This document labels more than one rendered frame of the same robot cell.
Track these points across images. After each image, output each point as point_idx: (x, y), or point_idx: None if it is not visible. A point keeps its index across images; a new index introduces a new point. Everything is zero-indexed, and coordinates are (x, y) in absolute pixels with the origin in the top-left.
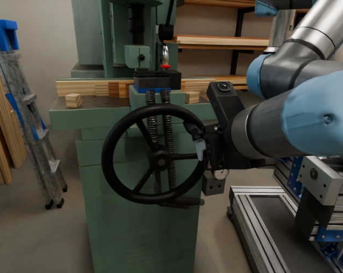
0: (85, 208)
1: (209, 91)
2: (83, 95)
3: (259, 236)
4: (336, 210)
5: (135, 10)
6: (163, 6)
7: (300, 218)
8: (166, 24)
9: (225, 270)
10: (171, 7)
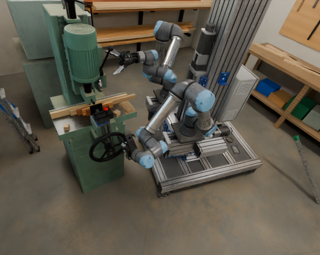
0: (75, 162)
1: (125, 138)
2: (64, 116)
3: None
4: (170, 151)
5: None
6: None
7: None
8: (99, 71)
9: (138, 167)
10: (102, 67)
